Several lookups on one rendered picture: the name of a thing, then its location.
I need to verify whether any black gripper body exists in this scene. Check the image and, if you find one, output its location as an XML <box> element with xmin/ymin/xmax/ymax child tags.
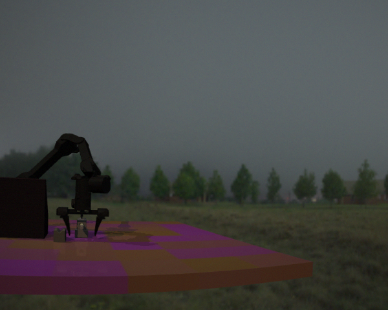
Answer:
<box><xmin>56</xmin><ymin>192</ymin><xmax>109</xmax><ymax>218</ymax></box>

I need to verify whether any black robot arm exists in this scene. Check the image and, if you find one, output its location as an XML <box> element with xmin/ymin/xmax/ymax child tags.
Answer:
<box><xmin>16</xmin><ymin>133</ymin><xmax>111</xmax><ymax>194</ymax></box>

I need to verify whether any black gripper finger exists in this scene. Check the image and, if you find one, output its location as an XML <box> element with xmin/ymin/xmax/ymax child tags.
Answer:
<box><xmin>94</xmin><ymin>217</ymin><xmax>105</xmax><ymax>236</ymax></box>
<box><xmin>60</xmin><ymin>216</ymin><xmax>70</xmax><ymax>236</ymax></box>

